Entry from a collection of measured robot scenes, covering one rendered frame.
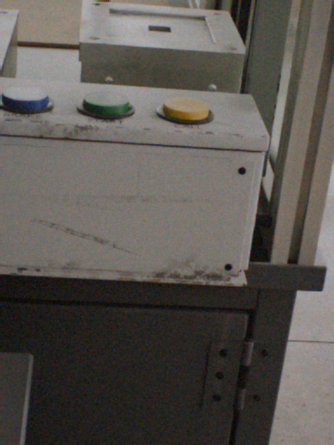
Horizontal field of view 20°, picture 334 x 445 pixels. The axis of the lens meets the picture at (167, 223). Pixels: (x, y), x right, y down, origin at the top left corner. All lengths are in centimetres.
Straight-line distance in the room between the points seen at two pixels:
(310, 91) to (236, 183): 11
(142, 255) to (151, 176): 8
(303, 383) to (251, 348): 108
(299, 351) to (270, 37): 131
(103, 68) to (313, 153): 26
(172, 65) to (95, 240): 26
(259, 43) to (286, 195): 16
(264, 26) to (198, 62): 11
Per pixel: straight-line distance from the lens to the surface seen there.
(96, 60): 102
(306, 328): 226
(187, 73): 103
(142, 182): 82
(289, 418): 197
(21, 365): 75
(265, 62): 96
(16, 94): 83
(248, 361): 100
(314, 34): 84
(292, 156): 88
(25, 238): 85
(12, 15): 130
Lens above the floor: 118
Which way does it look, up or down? 27 degrees down
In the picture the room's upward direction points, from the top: 6 degrees clockwise
